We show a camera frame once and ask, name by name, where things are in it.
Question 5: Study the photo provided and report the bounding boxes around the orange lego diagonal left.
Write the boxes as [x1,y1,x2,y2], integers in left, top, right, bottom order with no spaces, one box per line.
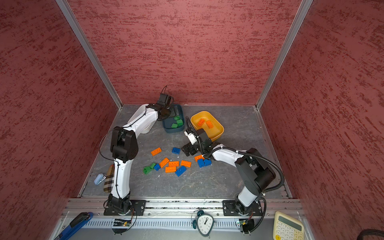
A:
[159,158,170,168]

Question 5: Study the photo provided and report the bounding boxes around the light blue small object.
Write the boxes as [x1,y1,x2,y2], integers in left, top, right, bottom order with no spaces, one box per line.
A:
[94,174,106,185]

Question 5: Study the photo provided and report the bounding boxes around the dark teal plastic bin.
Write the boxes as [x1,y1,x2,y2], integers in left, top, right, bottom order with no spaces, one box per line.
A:
[162,104,185,134]

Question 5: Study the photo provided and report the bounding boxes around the left circuit board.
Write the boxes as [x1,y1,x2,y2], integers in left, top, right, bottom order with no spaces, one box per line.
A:
[113,219,132,227]

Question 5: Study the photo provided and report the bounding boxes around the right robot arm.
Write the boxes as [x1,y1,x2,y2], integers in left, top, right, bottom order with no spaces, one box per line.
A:
[182,129,285,216]

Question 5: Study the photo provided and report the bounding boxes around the small blue lego left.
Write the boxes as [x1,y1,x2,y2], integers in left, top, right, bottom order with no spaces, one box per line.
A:
[154,164,161,171]

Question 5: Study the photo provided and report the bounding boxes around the orange lego right cluster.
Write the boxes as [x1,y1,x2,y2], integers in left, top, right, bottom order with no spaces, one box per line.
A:
[195,155,205,162]

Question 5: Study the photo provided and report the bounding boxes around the aluminium rail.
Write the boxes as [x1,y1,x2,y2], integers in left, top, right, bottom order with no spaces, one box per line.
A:
[61,197,306,218]

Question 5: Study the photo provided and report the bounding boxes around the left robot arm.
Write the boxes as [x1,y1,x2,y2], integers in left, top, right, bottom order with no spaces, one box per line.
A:
[107,94,173,215]

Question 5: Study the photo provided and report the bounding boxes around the yellow calculator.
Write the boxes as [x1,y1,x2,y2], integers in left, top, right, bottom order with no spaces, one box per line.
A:
[273,211,305,240]

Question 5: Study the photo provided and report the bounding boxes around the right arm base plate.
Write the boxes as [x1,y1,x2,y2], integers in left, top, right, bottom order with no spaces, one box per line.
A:
[222,200,263,217]

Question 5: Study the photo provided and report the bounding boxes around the blue utility knife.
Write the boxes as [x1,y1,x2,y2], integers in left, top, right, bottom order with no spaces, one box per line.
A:
[54,212,94,240]

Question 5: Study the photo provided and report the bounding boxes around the plaid pouch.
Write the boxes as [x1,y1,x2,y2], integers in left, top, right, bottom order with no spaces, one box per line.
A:
[103,164,115,194]

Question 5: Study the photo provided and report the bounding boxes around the large blue lego bottom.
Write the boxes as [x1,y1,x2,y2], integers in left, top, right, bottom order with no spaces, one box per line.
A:
[175,166,187,177]

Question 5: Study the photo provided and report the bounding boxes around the white plastic bin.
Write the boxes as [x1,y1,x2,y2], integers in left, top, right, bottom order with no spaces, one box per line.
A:
[129,104,158,137]

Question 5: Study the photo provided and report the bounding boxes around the right circuit board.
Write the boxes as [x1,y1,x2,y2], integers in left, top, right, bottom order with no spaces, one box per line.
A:
[239,219,255,234]

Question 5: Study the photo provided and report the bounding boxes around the teal alarm clock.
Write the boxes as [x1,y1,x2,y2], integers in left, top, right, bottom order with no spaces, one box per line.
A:
[192,210,215,238]

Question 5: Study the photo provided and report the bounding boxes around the yellow plastic bin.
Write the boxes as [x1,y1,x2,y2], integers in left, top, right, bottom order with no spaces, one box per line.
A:
[191,111,225,142]

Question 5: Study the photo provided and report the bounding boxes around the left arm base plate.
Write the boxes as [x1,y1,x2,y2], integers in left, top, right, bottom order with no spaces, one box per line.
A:
[104,199,147,217]

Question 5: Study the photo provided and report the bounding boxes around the circuit board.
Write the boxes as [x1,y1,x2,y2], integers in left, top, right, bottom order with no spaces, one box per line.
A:
[113,219,132,227]
[239,219,255,234]

